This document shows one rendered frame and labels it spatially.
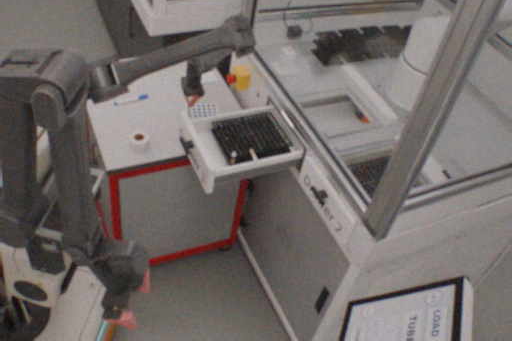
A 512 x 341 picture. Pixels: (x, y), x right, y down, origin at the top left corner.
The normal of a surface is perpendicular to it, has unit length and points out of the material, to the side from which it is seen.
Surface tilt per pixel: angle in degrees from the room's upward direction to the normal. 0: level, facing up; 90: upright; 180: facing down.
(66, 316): 0
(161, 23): 90
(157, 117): 0
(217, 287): 1
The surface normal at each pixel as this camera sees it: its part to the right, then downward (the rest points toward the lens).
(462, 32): -0.90, 0.19
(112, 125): 0.14, -0.72
